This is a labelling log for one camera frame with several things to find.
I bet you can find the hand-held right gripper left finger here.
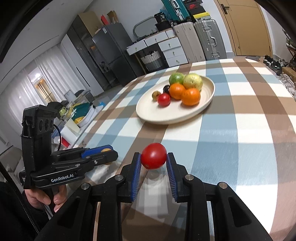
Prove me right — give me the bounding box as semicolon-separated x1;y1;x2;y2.
38;152;142;241

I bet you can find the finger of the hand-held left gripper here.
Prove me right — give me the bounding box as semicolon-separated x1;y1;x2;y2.
52;150;119;173
53;145;114;160

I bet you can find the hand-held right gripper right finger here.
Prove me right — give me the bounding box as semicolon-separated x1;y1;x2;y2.
166;152;274;241

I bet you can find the red tomato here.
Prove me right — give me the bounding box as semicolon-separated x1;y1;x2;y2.
157;93;171;107
141;143;167;170

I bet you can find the cream round plate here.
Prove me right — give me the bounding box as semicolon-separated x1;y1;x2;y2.
136;75;215;125

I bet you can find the orange mandarin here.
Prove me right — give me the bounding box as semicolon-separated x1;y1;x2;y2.
181;88;201;106
169;83;186;100

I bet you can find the yellow-green citrus fruit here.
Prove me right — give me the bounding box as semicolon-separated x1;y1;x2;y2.
183;73;203;91

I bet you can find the green citrus fruit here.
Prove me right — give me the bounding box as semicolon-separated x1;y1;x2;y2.
169;72;185;85

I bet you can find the person's left forearm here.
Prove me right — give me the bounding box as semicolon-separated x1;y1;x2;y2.
0;181;49;241

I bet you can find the person's left hand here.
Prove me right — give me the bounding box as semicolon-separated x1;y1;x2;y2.
23;185;67;214

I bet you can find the green yellow bag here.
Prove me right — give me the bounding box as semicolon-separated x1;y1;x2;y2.
67;102;91;123

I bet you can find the checked tablecloth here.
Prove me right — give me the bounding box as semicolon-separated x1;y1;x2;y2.
76;57;296;241

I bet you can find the white curtain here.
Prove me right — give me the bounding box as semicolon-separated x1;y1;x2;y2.
0;44;77;149

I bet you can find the dark glass wardrobe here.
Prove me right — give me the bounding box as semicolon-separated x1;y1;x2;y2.
67;22;111;92

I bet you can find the grey refrigerator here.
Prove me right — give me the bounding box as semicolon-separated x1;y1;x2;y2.
92;23;144;87

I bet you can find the woven laundry basket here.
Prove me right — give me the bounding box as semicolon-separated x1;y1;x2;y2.
141;50;165;71

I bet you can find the large tan cardboard box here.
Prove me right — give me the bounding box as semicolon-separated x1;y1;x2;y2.
79;11;103;36

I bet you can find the white drawer desk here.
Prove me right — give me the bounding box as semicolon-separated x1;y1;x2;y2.
126;29;189;67

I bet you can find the brown flat cardboard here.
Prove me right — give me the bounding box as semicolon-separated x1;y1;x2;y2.
106;10;119;25

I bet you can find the beige suitcase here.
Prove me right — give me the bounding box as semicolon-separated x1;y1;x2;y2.
173;22;206;63

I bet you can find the silver suitcase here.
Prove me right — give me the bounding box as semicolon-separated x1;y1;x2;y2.
194;19;227;61

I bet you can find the black bag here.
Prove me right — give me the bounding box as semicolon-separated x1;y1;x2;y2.
154;13;170;24

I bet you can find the pile of shoes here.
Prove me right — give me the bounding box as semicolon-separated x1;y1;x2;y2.
264;55;296;98

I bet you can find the teal suitcase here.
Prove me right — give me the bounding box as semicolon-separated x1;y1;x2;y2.
161;0;191;20

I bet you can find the tan wooden door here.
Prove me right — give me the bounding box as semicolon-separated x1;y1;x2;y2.
214;0;273;56

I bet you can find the dark shoe box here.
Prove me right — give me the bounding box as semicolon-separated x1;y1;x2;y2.
188;6;207;16

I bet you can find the red black shoe box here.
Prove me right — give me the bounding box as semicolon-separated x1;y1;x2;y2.
183;0;203;9

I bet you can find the wooden shoe rack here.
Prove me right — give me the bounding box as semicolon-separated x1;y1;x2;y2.
283;29;296;56

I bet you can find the black cable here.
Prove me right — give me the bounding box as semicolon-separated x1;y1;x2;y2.
54;125;63;152

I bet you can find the curved metal tube frame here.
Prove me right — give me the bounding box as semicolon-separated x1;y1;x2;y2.
132;17;160;39

